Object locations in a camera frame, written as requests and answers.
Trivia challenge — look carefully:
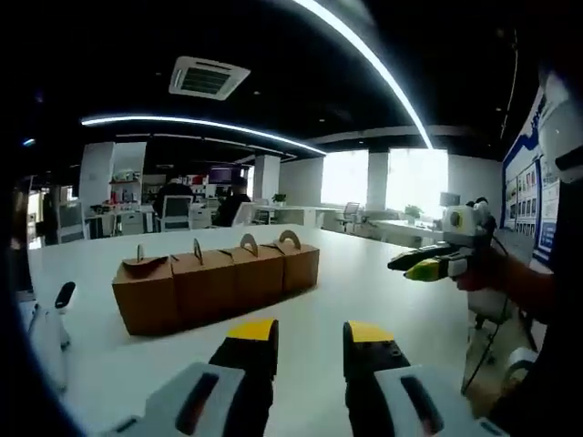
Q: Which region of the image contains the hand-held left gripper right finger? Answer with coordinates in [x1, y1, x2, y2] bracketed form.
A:
[342, 320, 509, 437]

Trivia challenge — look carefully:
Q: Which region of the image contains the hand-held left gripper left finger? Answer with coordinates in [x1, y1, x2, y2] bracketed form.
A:
[102, 318, 280, 437]

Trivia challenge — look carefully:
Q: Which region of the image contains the brown paper box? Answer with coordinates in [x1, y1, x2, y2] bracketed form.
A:
[111, 243, 177, 337]
[169, 238, 238, 322]
[266, 229, 321, 298]
[221, 232, 286, 311]

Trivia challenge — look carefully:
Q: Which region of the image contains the person's right hand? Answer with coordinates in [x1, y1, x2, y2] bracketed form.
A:
[456, 254, 502, 292]

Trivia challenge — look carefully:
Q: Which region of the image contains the tape roll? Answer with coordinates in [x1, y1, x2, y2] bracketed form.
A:
[504, 347, 539, 381]

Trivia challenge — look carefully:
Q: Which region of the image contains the person operator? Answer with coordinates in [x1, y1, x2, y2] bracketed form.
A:
[489, 179, 583, 437]

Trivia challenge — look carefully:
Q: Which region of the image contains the long ceiling light strip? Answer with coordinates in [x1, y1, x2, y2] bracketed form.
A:
[291, 0, 435, 150]

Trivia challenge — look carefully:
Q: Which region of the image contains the white device with black tip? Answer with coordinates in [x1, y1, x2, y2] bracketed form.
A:
[26, 280, 77, 393]

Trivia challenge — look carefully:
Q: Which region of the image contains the white mesh office chair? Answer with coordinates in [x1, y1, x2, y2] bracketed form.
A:
[160, 194, 193, 232]

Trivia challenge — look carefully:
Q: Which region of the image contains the display shelf with colourful items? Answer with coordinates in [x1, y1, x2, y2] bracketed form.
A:
[107, 167, 143, 215]

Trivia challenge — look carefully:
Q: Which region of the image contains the grey office chair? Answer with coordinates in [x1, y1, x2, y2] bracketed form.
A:
[56, 199, 88, 246]

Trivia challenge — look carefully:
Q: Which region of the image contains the curved ceiling light strip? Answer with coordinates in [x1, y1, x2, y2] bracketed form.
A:
[80, 114, 328, 155]

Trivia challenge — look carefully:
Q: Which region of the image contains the ceiling air conditioner cassette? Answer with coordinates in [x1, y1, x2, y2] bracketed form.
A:
[168, 56, 252, 102]

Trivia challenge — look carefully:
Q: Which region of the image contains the blue wall poster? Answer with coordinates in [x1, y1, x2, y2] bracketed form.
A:
[499, 84, 562, 268]

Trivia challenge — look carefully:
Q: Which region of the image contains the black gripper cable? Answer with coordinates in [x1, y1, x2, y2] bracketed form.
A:
[460, 290, 518, 395]

